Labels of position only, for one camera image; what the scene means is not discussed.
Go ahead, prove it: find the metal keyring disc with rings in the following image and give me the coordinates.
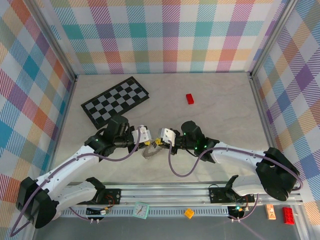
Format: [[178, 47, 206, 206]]
[[141, 144, 163, 160]]

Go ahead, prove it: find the black and grey chessboard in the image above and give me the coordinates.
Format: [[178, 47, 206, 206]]
[[80, 76, 150, 130]]

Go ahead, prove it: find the teal square clock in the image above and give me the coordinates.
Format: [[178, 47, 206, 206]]
[[132, 201, 150, 220]]

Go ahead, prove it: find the orange toy brick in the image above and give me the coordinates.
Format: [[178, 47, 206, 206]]
[[183, 207, 196, 220]]

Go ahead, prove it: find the black power connector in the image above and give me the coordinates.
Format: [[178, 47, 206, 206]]
[[86, 206, 112, 223], [227, 205, 247, 223]]

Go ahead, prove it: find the printed wooden block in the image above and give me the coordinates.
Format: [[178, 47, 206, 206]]
[[265, 203, 277, 221]]

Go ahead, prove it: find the large red toy brick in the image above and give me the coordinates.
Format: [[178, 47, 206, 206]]
[[282, 206, 296, 225]]

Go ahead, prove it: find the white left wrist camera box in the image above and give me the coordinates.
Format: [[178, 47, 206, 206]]
[[131, 124, 152, 145]]

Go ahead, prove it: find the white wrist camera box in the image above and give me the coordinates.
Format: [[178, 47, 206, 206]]
[[131, 124, 152, 145], [157, 127, 179, 148]]

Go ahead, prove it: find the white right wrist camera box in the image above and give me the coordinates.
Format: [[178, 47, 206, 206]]
[[157, 127, 179, 148]]

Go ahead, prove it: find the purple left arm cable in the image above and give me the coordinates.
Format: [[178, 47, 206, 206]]
[[9, 128, 141, 237]]

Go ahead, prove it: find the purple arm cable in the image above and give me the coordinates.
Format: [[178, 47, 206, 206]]
[[167, 141, 304, 222], [9, 128, 141, 237]]

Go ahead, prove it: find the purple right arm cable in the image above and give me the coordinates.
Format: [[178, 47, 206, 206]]
[[167, 141, 304, 222]]

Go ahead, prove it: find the aluminium mounting rail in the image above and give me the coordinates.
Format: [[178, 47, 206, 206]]
[[32, 183, 303, 208]]

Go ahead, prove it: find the aluminium side rail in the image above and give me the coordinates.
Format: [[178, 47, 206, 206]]
[[248, 72, 283, 156], [46, 74, 78, 181]]

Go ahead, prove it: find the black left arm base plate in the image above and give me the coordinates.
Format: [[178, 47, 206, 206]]
[[76, 188, 122, 205]]

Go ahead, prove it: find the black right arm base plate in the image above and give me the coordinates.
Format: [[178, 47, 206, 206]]
[[208, 186, 256, 204]]

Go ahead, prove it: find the slotted grey cable tray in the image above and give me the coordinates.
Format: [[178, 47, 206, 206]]
[[59, 206, 247, 217]]

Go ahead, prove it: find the aluminium frame post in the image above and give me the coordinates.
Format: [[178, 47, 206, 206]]
[[249, 0, 300, 78], [24, 0, 78, 83]]

